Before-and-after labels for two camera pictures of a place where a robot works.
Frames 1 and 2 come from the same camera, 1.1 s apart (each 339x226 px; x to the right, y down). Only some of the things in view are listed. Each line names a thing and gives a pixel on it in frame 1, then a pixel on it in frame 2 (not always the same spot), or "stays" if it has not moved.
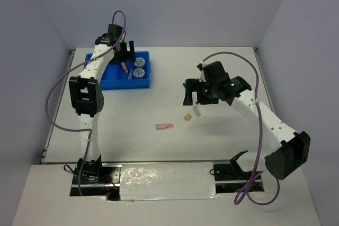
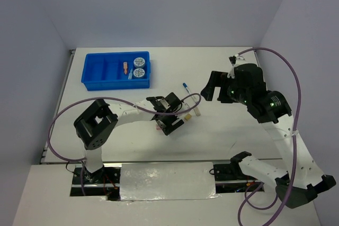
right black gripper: (195, 85) -> (219, 79)
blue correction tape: (130, 74) stays
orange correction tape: (125, 67) stays
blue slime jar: (139, 72) stays
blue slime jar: (139, 62) stays
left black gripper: (128, 56) -> (167, 127)
